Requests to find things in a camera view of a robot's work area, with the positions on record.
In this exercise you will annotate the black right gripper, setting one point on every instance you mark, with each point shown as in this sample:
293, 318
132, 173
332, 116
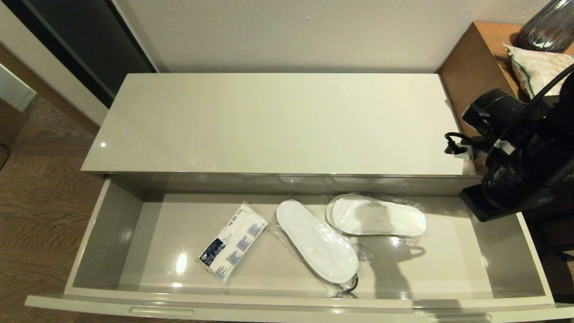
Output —
502, 206

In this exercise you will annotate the white slippers plastic wrap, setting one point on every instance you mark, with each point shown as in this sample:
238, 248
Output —
376, 217

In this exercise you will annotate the cream glossy wide drawer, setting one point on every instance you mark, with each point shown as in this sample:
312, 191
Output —
269, 273

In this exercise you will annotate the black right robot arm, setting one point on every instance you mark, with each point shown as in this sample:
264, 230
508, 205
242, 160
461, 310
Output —
538, 152

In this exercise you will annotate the brown wooden side table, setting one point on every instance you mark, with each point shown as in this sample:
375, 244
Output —
475, 76

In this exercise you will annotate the patterned snack bag green trim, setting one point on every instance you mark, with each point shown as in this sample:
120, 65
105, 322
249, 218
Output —
536, 67

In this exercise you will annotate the dark ribbed glass vase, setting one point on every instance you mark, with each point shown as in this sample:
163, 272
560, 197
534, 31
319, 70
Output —
547, 29

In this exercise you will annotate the white slippers flat in plastic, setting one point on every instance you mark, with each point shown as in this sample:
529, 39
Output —
318, 244

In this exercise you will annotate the cream glossy low cabinet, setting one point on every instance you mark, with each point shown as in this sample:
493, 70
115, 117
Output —
278, 125

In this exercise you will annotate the white printed plastic packet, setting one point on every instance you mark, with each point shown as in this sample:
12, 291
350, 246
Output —
235, 242

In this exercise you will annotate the dark glass door panel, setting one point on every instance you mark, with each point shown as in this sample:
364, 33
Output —
89, 40

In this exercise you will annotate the white furniture panel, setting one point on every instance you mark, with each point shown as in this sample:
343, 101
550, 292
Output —
13, 92

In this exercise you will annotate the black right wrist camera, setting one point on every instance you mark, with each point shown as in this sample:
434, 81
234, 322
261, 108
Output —
466, 148

